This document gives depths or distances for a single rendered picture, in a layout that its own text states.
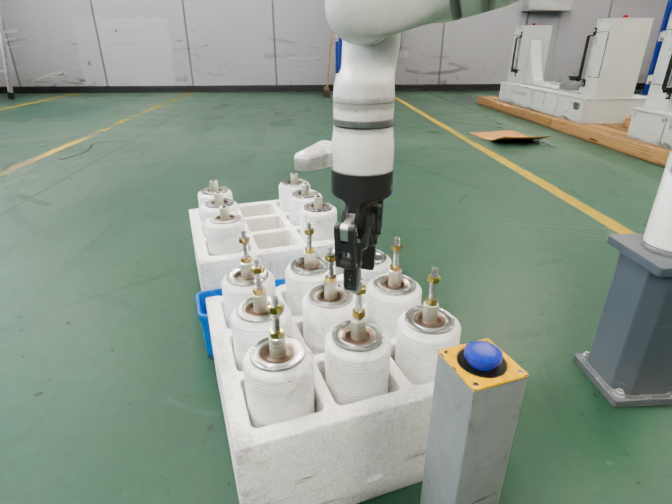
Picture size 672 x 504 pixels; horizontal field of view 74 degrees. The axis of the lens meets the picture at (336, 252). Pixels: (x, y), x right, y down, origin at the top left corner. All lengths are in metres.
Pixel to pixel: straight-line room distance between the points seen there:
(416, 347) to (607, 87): 3.53
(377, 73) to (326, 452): 0.48
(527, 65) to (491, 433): 4.87
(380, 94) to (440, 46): 6.73
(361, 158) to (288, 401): 0.33
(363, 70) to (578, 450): 0.72
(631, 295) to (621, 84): 3.22
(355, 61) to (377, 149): 0.10
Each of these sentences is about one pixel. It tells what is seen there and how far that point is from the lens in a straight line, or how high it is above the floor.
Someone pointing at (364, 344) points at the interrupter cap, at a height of 0.25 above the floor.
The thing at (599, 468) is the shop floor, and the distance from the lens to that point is 0.92.
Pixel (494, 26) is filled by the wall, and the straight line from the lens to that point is 7.48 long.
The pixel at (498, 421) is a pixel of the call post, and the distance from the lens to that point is 0.55.
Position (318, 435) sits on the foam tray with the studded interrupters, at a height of 0.17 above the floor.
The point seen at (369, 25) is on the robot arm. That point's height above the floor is 0.65.
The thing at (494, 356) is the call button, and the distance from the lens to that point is 0.52.
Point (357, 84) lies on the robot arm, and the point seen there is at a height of 0.59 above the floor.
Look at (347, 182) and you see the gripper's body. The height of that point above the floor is 0.49.
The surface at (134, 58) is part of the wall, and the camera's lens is 7.35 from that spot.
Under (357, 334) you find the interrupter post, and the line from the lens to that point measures 0.64.
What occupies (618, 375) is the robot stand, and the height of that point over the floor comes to 0.05.
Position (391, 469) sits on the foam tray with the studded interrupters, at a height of 0.05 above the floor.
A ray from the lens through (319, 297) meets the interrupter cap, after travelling 0.74.
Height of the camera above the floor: 0.63
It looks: 25 degrees down
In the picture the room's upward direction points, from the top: straight up
